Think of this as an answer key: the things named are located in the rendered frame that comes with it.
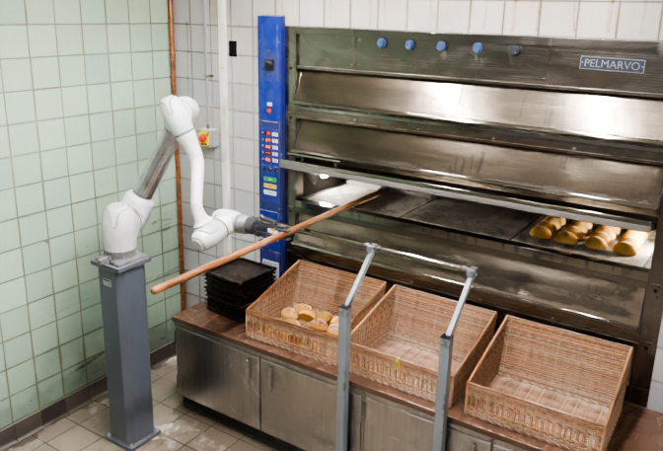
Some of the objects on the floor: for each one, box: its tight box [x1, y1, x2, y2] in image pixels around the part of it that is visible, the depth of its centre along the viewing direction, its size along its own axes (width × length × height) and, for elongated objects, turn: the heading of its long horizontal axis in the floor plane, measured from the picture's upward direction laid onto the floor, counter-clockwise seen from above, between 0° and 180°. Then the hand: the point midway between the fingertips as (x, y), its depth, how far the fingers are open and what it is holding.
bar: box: [252, 216, 479, 451], centre depth 318 cm, size 31×127×118 cm, turn 53°
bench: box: [172, 299, 663, 451], centre depth 334 cm, size 56×242×58 cm, turn 53°
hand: (283, 234), depth 313 cm, fingers closed on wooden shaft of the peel, 3 cm apart
